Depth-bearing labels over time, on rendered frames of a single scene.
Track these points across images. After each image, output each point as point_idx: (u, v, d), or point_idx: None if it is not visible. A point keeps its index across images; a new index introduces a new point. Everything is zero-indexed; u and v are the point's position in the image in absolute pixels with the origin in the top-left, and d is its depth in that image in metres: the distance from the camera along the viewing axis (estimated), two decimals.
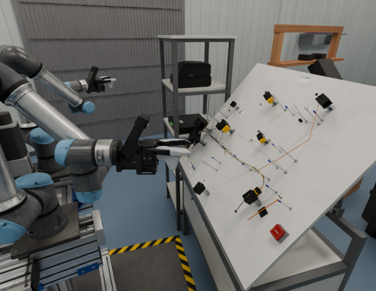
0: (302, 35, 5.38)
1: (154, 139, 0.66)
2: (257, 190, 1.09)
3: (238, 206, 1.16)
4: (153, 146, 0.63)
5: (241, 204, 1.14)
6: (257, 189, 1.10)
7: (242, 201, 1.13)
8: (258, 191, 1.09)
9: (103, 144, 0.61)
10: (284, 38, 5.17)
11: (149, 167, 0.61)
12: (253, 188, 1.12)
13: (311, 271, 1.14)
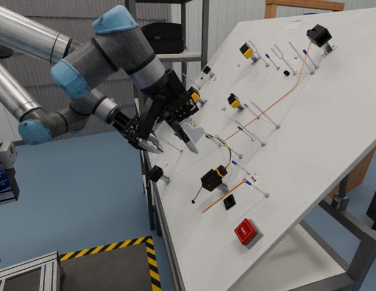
0: None
1: (170, 126, 0.56)
2: (221, 170, 0.74)
3: (196, 195, 0.80)
4: None
5: (199, 190, 0.79)
6: (221, 167, 0.74)
7: (201, 187, 0.78)
8: (222, 171, 0.73)
9: None
10: None
11: None
12: (216, 167, 0.76)
13: (301, 288, 0.78)
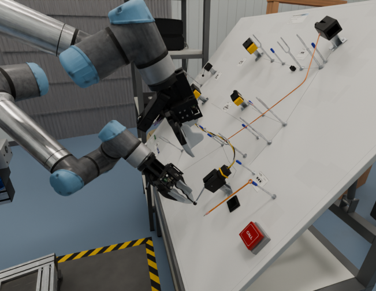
0: None
1: (170, 125, 0.56)
2: (224, 170, 0.70)
3: (198, 197, 0.76)
4: None
5: (201, 191, 0.75)
6: (224, 167, 0.70)
7: (203, 187, 0.74)
8: (225, 171, 0.69)
9: None
10: None
11: None
12: (219, 167, 0.72)
13: None
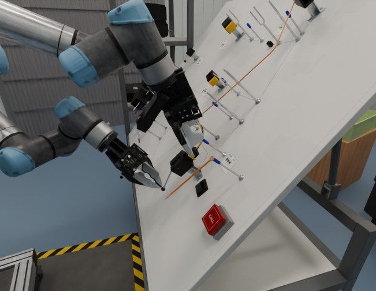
0: None
1: (170, 125, 0.56)
2: (192, 150, 0.64)
3: (166, 181, 0.70)
4: None
5: (168, 175, 0.69)
6: (192, 148, 0.64)
7: (170, 171, 0.68)
8: (192, 152, 0.64)
9: None
10: None
11: None
12: None
13: (285, 287, 0.68)
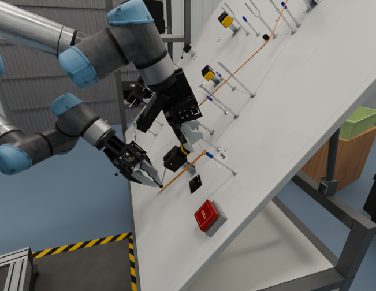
0: None
1: (170, 125, 0.56)
2: None
3: (162, 178, 0.69)
4: None
5: (164, 172, 0.67)
6: None
7: (165, 167, 0.67)
8: None
9: None
10: None
11: None
12: (180, 144, 0.65)
13: (281, 286, 0.67)
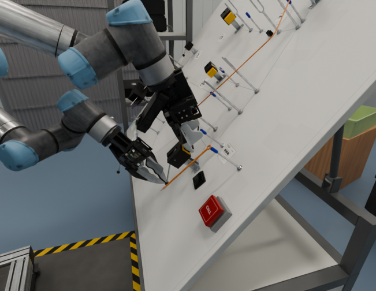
0: None
1: (170, 126, 0.56)
2: None
3: (167, 175, 0.69)
4: None
5: (168, 168, 0.67)
6: None
7: (169, 164, 0.66)
8: None
9: None
10: None
11: None
12: None
13: (285, 283, 0.67)
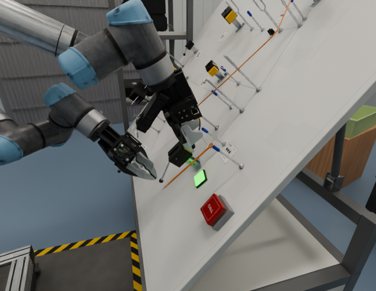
0: None
1: (170, 126, 0.56)
2: None
3: (164, 172, 0.68)
4: None
5: (167, 167, 0.67)
6: None
7: (168, 162, 0.66)
8: None
9: None
10: None
11: None
12: None
13: (287, 282, 0.66)
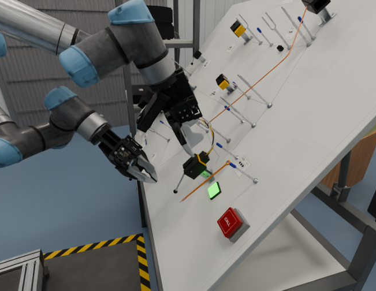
0: None
1: (170, 125, 0.56)
2: (203, 156, 0.65)
3: (178, 184, 0.71)
4: None
5: (181, 178, 0.70)
6: (203, 154, 0.66)
7: (183, 174, 0.69)
8: (203, 157, 0.65)
9: None
10: None
11: None
12: (197, 154, 0.67)
13: (296, 288, 0.69)
